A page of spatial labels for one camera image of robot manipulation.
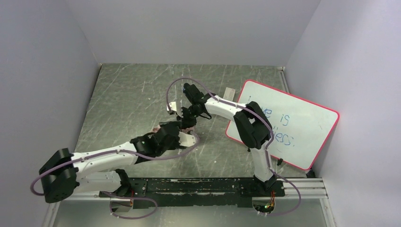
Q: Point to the small white staple box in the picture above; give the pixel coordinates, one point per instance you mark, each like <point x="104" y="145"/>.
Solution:
<point x="229" y="94"/>

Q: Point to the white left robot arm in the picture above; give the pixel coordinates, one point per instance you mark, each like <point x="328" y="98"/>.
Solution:
<point x="66" y="173"/>

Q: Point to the pink framed whiteboard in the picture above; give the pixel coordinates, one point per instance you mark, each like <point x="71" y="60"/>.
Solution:
<point x="301" y="128"/>

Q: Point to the pink and black folding umbrella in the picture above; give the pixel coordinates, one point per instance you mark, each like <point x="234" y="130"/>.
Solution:
<point x="187" y="130"/>

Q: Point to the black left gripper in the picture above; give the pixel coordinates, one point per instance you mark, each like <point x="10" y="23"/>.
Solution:
<point x="175" y="126"/>

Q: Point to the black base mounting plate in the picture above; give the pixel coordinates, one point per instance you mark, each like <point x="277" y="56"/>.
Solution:
<point x="181" y="192"/>

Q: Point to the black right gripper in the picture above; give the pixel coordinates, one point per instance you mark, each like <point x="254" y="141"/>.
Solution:
<point x="187" y="113"/>

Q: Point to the aluminium rail frame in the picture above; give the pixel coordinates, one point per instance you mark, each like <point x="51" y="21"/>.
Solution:
<point x="305" y="204"/>

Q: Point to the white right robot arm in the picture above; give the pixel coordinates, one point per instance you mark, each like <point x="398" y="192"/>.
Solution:
<point x="251" y="123"/>

